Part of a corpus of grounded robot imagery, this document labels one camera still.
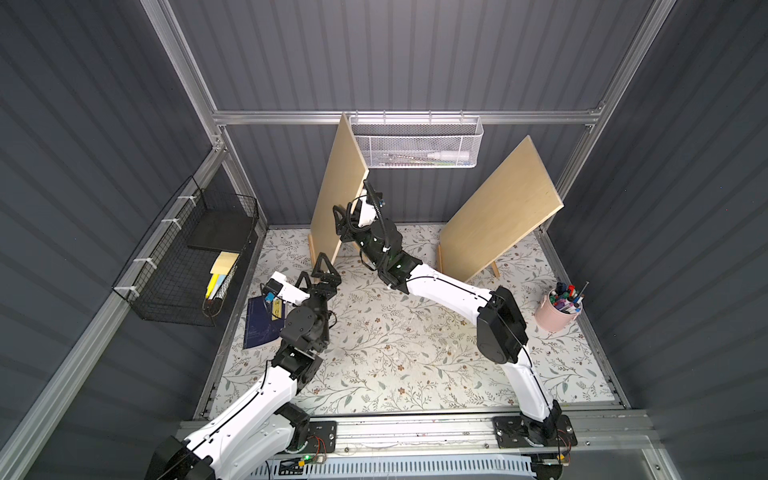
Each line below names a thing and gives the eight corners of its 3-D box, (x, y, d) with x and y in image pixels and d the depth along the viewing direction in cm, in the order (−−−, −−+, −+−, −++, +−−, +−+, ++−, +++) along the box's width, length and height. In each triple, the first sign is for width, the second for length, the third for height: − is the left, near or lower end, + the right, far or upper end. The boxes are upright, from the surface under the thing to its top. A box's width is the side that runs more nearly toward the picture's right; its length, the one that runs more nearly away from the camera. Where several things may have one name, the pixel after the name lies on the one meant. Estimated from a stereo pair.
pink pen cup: (537, 332, 94) (556, 310, 83) (529, 309, 99) (547, 286, 88) (563, 332, 94) (586, 310, 83) (554, 309, 99) (575, 286, 88)
